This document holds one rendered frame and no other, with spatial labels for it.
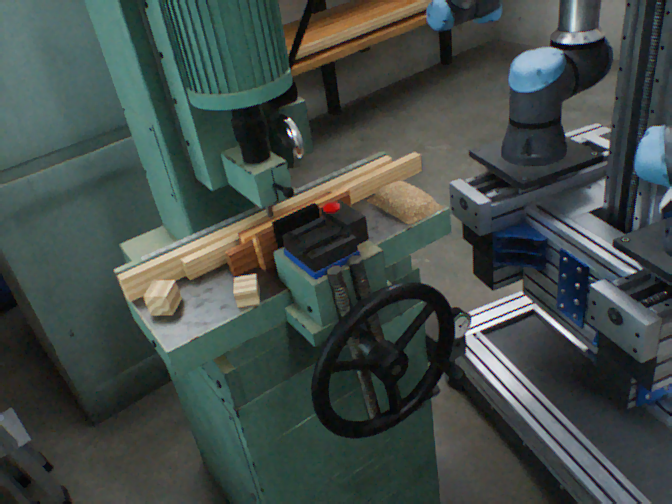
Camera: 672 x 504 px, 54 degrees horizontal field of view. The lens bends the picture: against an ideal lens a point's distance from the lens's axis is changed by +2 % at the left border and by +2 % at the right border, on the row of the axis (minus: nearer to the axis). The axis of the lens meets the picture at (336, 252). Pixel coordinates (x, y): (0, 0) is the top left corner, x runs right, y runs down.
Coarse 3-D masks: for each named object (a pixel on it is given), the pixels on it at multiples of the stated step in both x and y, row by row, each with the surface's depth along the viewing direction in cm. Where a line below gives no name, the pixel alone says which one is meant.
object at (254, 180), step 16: (224, 160) 122; (240, 160) 118; (272, 160) 116; (240, 176) 118; (256, 176) 113; (272, 176) 115; (288, 176) 116; (240, 192) 122; (256, 192) 115; (272, 192) 116
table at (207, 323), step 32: (384, 224) 125; (416, 224) 124; (448, 224) 129; (384, 256) 122; (192, 288) 116; (224, 288) 115; (288, 288) 112; (160, 320) 110; (192, 320) 109; (224, 320) 107; (256, 320) 111; (288, 320) 114; (160, 352) 109; (192, 352) 106; (224, 352) 109
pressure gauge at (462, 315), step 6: (456, 312) 133; (462, 312) 133; (456, 318) 132; (462, 318) 133; (468, 318) 135; (456, 324) 133; (468, 324) 135; (456, 330) 134; (462, 330) 135; (456, 336) 135; (462, 336) 135
